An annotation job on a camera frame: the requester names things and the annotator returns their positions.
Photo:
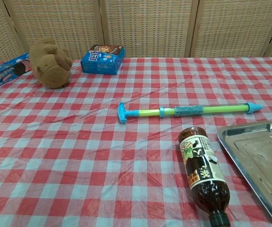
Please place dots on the blue chocolate chip cookie box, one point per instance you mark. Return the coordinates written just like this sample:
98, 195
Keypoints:
100, 63

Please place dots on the red white checkered tablecloth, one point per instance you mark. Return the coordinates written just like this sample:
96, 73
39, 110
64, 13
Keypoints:
79, 142

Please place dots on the brown tea bottle with label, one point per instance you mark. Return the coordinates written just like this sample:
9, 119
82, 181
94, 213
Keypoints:
202, 165

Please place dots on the woven bamboo folding screen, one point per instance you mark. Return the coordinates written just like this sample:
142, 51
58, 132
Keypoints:
150, 23

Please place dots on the brown plush toy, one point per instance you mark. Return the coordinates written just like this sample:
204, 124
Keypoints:
51, 66

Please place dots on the stainless steel tray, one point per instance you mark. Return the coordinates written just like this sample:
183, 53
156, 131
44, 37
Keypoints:
263, 153

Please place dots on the long blue sandwich cookie box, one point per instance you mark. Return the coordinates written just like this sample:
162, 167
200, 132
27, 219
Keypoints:
3, 73

